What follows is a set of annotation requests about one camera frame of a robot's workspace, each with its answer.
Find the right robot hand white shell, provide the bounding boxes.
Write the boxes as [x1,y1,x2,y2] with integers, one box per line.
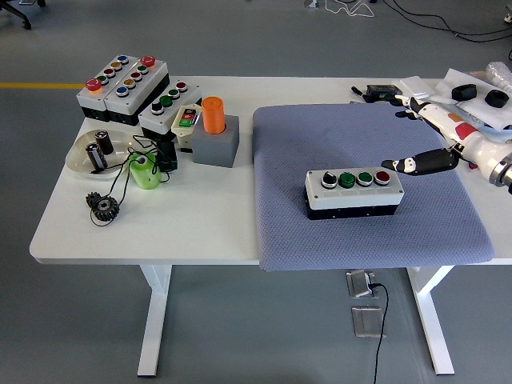
[381,94,512,182]

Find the four-button control box with selector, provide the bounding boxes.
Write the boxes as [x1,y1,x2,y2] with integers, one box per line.
[304,168,405,221]
[138,79,203,142]

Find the five-button box red mushroom button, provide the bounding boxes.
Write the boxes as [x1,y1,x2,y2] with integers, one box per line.
[75,54,141,123]
[103,55,171,127]

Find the bubble wrap roll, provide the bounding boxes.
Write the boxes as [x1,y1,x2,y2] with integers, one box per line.
[486,61,512,91]

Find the white flat box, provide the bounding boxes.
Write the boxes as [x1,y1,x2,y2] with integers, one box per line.
[391,75,435,100]

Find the black module green terminal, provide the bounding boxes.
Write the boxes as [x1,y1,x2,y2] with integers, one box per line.
[366,83,399,101]

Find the white table leg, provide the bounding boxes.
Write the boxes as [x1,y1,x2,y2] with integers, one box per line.
[137,264,173,378]
[406,265,456,376]

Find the grey-blue textured mat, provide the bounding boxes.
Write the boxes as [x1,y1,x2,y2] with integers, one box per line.
[251,102,495,273]

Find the open metal floor socket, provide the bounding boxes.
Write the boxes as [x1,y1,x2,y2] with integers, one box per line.
[345,270,377,299]

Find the closed metal floor plate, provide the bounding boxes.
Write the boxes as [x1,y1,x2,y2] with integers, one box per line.
[350,306,386,339]

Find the grey plastic block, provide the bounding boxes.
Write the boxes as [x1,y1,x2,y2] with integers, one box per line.
[190,114,241,169]

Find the orange plastic cylinder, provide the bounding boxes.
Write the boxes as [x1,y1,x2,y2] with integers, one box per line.
[201,96,228,135]

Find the small black box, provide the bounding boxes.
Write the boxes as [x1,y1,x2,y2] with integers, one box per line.
[154,139,179,174]

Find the light green plastic cylinder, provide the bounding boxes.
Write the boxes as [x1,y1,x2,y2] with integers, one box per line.
[128,152,162,190]

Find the dark brown capacitor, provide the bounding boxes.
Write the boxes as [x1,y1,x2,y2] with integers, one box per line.
[85,142,108,171]
[94,130,115,156]

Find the large black bevel gear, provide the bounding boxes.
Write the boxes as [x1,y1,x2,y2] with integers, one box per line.
[90,195,120,222]

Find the clear round dish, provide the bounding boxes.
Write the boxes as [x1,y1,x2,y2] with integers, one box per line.
[65,128,139,182]

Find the black office chair base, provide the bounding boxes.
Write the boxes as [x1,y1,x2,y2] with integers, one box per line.
[0,0,47,31]

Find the black rubber ring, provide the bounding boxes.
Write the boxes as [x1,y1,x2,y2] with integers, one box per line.
[484,90,510,108]
[450,83,478,102]

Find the black floor cables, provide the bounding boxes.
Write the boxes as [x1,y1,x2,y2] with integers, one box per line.
[383,0,512,43]

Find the white floor cable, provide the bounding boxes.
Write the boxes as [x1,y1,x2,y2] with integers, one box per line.
[323,0,377,19]

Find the black power cable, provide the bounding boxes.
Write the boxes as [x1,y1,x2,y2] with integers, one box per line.
[370,282,390,384]

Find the cream switch red green buttons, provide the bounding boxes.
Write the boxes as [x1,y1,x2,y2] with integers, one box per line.
[170,104,202,151]

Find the thin black wire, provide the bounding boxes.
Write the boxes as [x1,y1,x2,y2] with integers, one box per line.
[88,134,173,228]

